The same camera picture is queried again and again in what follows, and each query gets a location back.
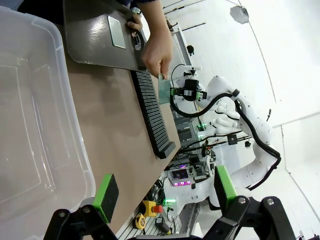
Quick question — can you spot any person's right hand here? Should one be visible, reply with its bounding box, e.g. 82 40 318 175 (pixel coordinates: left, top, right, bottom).
140 37 174 81

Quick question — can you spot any bundle of floor cables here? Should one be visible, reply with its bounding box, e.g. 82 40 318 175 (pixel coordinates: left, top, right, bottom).
149 178 167 207

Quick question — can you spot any yellow tape measure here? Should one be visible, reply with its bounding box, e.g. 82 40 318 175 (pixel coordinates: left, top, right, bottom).
132 212 147 230

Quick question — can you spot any clear plastic storage box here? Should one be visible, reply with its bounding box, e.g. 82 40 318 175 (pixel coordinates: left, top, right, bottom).
0 5 97 240

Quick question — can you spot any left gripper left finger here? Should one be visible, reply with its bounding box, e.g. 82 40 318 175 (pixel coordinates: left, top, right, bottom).
42 173 120 240

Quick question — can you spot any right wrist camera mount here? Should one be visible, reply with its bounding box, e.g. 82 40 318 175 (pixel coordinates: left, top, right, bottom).
183 66 202 88

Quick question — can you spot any black plastic tray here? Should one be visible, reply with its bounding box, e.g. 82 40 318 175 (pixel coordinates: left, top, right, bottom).
62 0 151 72

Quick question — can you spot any person's right forearm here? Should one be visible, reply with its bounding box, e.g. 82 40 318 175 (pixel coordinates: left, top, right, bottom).
136 0 172 45

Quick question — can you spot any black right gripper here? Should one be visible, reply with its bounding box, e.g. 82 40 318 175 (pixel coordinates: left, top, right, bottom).
170 86 208 102

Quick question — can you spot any black slotted PCB rack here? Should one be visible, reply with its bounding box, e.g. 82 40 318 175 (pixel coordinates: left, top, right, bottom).
130 69 177 160

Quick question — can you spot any green PCB board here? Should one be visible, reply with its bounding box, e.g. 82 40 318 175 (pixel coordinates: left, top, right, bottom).
106 15 127 50
157 73 173 105

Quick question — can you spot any person's left hand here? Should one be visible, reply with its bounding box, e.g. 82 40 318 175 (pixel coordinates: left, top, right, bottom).
126 13 144 31

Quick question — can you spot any grey studio light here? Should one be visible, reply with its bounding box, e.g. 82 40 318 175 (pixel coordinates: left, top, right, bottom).
229 5 250 25

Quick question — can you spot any computer with pink lights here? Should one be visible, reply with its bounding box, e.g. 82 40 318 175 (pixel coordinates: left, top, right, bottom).
169 168 193 187

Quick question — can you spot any white side table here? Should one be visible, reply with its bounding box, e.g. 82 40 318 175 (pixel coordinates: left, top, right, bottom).
172 23 202 76

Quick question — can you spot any black handheld tool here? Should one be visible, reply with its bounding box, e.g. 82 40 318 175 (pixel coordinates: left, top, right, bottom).
154 216 173 236

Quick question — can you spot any yellow emergency stop button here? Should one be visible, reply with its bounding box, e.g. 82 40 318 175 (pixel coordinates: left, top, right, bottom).
142 199 164 218

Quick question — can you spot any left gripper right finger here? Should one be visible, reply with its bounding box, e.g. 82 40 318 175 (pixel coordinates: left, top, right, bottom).
203 164 297 240

